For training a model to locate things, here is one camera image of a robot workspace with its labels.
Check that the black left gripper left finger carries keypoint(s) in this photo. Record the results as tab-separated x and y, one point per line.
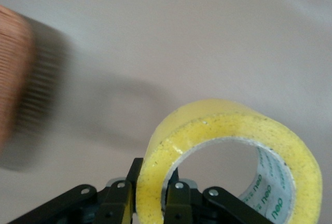
114	203

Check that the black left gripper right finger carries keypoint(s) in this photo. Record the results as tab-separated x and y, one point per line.
181	203

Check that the yellow clear tape roll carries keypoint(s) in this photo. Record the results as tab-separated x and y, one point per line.
298	156

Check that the brown wicker basket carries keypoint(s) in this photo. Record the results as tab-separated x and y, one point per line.
14	78

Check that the table cover sheet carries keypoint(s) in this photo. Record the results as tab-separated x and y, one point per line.
181	40

